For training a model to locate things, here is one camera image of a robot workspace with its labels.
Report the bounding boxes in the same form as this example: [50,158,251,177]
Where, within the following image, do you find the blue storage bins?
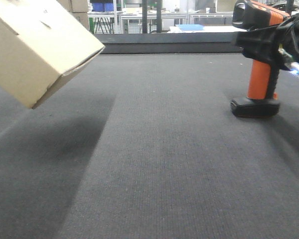
[92,2,114,12]

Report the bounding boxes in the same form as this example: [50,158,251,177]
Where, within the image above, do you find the metal work table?
[87,9,234,34]

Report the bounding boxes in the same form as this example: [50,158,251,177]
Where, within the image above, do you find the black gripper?
[234,16,299,71]

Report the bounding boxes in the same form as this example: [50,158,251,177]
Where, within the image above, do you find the brown cardboard package box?
[0,0,104,109]

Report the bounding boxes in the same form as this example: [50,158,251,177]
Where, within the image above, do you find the blue sheet on board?
[176,24,204,32]

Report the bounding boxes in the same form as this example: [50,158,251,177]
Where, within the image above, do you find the orange black scanner gun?
[230,0,291,118]

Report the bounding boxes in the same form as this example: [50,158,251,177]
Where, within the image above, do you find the large cardboard box stack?
[57,0,90,30]

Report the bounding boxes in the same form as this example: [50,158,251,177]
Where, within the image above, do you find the black raised conveyor edge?
[94,32,241,54]

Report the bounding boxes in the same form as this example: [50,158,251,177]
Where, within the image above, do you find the white flat board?
[168,25,246,33]

